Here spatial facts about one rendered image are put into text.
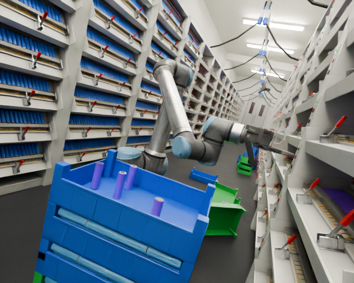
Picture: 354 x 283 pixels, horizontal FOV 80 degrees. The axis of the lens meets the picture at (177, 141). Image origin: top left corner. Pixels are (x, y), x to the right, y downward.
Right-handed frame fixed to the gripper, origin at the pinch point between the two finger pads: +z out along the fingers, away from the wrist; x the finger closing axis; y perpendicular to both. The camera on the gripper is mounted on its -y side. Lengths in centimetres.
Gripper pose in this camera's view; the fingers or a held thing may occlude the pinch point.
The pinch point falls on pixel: (289, 155)
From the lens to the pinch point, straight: 97.8
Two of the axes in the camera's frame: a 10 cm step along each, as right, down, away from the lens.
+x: 3.7, -0.5, 9.3
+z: 8.9, 3.1, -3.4
